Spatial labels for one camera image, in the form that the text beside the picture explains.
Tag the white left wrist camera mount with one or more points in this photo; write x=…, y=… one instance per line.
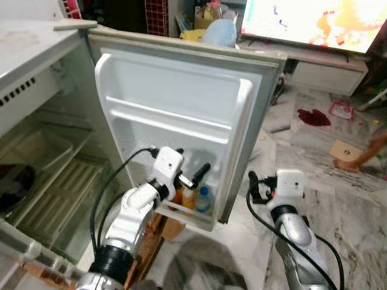
x=166, y=164

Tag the small brown cardboard piece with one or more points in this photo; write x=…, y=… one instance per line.
x=346, y=150

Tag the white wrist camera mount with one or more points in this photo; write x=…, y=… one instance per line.
x=166, y=164
x=290, y=188

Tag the light orange drink bottle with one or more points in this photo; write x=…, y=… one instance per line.
x=188, y=198

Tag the red chequered cloth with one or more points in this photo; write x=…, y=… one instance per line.
x=157, y=17

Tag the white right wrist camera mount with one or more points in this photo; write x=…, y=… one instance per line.
x=290, y=188

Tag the white television stand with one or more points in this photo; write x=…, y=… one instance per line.
x=326, y=75

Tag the dark red cloth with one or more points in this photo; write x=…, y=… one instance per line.
x=313, y=118

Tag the ribbed white fridge shelf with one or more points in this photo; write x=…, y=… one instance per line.
x=60, y=199

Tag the beige flat strip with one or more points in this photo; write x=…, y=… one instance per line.
x=75, y=25

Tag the brown cardboard sheet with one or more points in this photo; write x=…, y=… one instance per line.
x=173, y=228

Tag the light blue bag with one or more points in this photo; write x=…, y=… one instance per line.
x=219, y=33

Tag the flat screen television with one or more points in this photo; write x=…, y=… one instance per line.
x=314, y=21

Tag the red brick stack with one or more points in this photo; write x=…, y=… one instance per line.
x=148, y=241

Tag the blue capped water bottle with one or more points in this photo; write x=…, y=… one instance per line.
x=204, y=199

